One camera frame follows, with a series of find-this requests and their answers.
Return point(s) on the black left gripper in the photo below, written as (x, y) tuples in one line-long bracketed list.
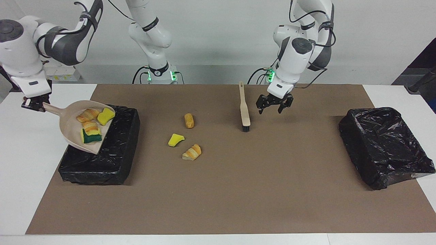
[(276, 99)]

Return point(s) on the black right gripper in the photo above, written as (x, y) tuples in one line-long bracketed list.
[(35, 101)]

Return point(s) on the beige brush black bristles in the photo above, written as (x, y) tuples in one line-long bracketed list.
[(244, 115)]

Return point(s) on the beige plastic dustpan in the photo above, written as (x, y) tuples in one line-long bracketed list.
[(73, 132)]

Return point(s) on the croissant piece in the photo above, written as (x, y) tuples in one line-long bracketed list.
[(88, 115), (90, 127), (192, 152)]

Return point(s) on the notched green yellow sponge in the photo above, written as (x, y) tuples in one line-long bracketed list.
[(91, 137)]

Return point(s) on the yellow sponge piece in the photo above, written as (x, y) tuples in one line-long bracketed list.
[(106, 116), (175, 140)]

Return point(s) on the brown fried croquette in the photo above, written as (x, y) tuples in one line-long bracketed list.
[(189, 120)]

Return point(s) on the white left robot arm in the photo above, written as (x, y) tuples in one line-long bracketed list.
[(293, 58)]

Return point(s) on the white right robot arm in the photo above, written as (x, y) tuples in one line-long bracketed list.
[(20, 51)]

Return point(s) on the black bag-lined bin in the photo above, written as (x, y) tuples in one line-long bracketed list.
[(385, 146), (115, 160)]

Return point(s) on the brown paper table mat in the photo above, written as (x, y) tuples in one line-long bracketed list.
[(218, 211)]

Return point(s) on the dark background panel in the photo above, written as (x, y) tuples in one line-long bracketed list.
[(427, 58)]

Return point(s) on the white wall socket box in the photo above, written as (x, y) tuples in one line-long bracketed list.
[(64, 74)]

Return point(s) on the black camera stand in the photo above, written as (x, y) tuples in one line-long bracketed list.
[(419, 85)]

